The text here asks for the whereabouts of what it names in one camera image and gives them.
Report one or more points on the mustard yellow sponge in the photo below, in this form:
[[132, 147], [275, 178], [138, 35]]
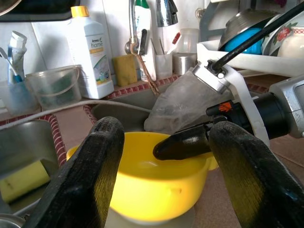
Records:
[[124, 70]]

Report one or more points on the clear toothbrush cup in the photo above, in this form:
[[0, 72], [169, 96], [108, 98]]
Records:
[[16, 99]]

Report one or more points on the white utensil cup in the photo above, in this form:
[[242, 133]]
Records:
[[164, 67]]

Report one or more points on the steel cup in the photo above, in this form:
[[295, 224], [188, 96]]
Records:
[[184, 64]]

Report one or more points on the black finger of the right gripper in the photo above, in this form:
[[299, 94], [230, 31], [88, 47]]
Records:
[[183, 146]]

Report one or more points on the white floral bowl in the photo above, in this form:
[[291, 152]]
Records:
[[285, 33]]

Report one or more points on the clear plastic jug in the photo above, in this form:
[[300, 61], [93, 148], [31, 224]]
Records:
[[190, 40]]

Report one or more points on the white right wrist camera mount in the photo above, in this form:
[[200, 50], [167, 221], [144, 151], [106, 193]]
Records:
[[244, 95]]

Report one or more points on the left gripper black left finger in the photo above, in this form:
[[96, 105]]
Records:
[[90, 171]]

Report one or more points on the shiny steel wok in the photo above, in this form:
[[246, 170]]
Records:
[[7, 4]]

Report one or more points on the small clear plastic bucket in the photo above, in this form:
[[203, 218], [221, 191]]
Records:
[[54, 88]]

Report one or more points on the clear plastic bag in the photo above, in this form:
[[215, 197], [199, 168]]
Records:
[[180, 102]]

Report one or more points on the pale yellow sponge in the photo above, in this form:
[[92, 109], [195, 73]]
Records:
[[21, 183]]

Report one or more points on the white dish rack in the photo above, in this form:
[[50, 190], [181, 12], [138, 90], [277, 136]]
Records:
[[261, 61]]

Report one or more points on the yellow plastic bowl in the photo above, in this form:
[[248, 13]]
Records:
[[147, 190]]

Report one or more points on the blue bowl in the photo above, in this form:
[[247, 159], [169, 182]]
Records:
[[254, 48]]

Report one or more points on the red white brush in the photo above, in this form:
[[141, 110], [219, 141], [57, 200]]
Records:
[[176, 38]]

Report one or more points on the steel sink basin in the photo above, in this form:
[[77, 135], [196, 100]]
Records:
[[133, 111], [23, 142]]

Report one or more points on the chrome gooseneck faucet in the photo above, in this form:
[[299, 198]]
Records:
[[166, 14]]

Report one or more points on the white detergent bottle yellow cap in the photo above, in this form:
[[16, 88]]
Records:
[[90, 59]]

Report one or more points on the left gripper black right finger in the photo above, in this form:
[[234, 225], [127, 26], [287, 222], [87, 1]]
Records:
[[256, 185]]

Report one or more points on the blue toothbrush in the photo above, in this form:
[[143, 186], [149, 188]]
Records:
[[17, 78]]

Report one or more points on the white toothpaste tube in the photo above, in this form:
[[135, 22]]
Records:
[[17, 47]]

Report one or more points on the ribbed steel bowl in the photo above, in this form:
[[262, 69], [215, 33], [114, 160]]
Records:
[[242, 23]]

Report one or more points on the white bottle green cap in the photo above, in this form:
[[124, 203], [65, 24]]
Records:
[[150, 35]]

